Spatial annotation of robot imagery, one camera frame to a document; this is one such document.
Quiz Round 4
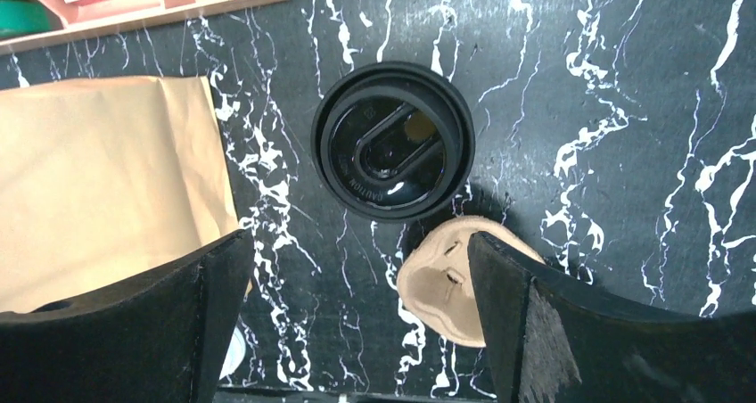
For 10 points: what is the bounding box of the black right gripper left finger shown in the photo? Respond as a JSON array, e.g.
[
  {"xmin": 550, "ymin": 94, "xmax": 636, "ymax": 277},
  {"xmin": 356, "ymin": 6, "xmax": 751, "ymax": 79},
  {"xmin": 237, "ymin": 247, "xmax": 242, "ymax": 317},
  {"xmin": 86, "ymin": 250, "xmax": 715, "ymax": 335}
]
[{"xmin": 1, "ymin": 230, "xmax": 253, "ymax": 402}]

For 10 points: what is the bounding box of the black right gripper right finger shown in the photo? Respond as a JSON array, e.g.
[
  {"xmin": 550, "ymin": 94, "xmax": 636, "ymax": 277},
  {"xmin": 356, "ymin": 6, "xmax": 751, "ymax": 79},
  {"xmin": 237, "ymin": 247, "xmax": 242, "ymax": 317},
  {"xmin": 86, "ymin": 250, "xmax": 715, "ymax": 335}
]
[{"xmin": 468, "ymin": 232, "xmax": 755, "ymax": 402}]

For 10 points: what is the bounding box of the white plastic cup lid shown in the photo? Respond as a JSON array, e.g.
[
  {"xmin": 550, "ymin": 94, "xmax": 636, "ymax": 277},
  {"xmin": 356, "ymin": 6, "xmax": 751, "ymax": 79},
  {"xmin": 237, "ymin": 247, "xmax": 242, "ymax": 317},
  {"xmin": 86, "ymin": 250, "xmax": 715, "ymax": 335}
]
[{"xmin": 219, "ymin": 326, "xmax": 247, "ymax": 379}]

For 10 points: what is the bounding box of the brown paper takeout bag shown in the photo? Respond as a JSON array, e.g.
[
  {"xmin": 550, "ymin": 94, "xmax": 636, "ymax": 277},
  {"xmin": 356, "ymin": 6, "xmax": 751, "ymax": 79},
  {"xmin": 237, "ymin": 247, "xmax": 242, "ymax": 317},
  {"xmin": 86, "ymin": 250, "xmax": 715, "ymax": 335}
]
[{"xmin": 1, "ymin": 76, "xmax": 239, "ymax": 313}]

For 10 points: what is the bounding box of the black cup lid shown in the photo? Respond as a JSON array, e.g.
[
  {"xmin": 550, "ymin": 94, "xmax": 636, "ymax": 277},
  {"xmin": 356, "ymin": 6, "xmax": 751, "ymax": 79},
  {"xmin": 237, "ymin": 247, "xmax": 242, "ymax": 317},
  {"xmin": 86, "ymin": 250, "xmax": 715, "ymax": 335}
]
[{"xmin": 310, "ymin": 62, "xmax": 476, "ymax": 222}]

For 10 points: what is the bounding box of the orange desktop file organizer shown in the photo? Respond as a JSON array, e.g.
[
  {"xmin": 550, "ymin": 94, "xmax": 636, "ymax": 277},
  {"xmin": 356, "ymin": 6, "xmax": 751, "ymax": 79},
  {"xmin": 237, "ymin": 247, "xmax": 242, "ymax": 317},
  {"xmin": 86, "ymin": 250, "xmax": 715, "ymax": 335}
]
[{"xmin": 1, "ymin": 0, "xmax": 286, "ymax": 55}]

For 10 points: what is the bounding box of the green small box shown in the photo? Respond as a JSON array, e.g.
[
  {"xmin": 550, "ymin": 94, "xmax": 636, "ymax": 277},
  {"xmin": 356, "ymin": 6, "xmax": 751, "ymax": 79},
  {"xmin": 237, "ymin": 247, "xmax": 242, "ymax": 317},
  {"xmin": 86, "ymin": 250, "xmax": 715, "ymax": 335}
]
[{"xmin": 0, "ymin": 0, "xmax": 53, "ymax": 39}]

